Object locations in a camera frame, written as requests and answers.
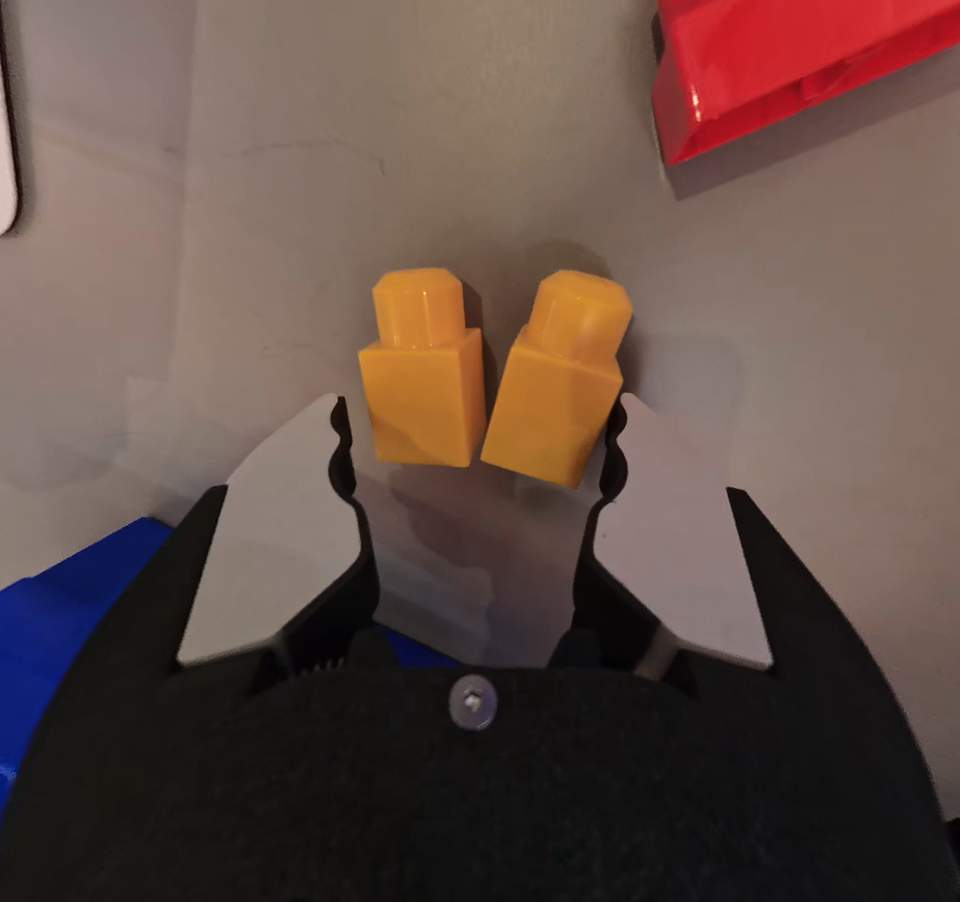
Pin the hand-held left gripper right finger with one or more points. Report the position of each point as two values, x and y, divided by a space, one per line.
675 542

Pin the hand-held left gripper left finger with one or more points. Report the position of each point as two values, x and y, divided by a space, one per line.
277 542

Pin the yellow single-stud toy block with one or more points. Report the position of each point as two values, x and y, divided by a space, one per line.
420 399
547 414

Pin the blue plastic bin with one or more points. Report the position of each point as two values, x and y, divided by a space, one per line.
52 632

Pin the red two-stud toy block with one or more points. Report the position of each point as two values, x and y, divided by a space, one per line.
787 39

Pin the grey desk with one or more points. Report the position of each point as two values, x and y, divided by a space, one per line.
300 129

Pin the white stand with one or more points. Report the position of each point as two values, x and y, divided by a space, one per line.
6 151

